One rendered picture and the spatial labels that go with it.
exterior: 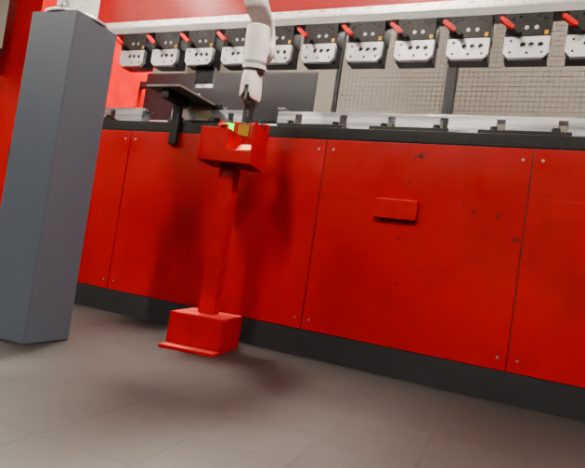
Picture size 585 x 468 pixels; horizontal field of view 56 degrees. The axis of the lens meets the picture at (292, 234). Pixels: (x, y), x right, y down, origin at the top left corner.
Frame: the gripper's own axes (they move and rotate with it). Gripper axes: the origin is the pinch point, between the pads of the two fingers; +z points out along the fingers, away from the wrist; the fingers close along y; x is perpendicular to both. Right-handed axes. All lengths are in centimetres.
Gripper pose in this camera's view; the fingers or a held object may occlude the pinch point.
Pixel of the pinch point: (249, 115)
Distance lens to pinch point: 201.5
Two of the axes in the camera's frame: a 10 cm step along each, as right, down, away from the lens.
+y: -2.9, 0.2, -9.6
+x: 9.5, 1.3, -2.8
